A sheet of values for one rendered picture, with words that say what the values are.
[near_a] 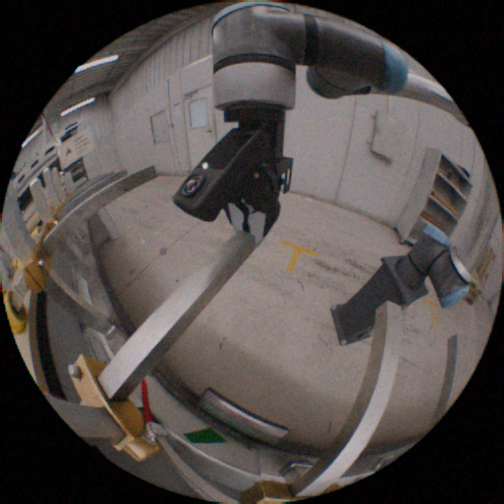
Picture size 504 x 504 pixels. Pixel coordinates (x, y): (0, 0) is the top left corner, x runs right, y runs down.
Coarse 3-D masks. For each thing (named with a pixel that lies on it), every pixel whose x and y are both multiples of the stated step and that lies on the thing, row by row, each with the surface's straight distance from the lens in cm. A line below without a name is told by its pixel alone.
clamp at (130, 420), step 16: (96, 368) 24; (80, 384) 25; (96, 384) 22; (96, 400) 22; (112, 400) 22; (128, 400) 24; (112, 416) 20; (128, 416) 21; (128, 432) 20; (128, 448) 21; (144, 448) 20
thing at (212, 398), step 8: (208, 392) 31; (208, 400) 32; (216, 400) 31; (224, 408) 31; (232, 408) 31; (232, 416) 32; (240, 416) 31; (248, 416) 31; (248, 424) 32; (256, 424) 32; (264, 424) 32; (272, 432) 33; (280, 432) 33
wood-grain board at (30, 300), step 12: (12, 288) 144; (24, 300) 61; (36, 300) 54; (24, 336) 49; (36, 336) 45; (24, 348) 48; (36, 348) 42; (24, 360) 49; (36, 360) 40; (36, 372) 38
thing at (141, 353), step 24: (240, 240) 21; (216, 264) 19; (240, 264) 21; (192, 288) 17; (216, 288) 19; (168, 312) 17; (192, 312) 18; (144, 336) 18; (168, 336) 17; (120, 360) 20; (144, 360) 18; (120, 384) 20
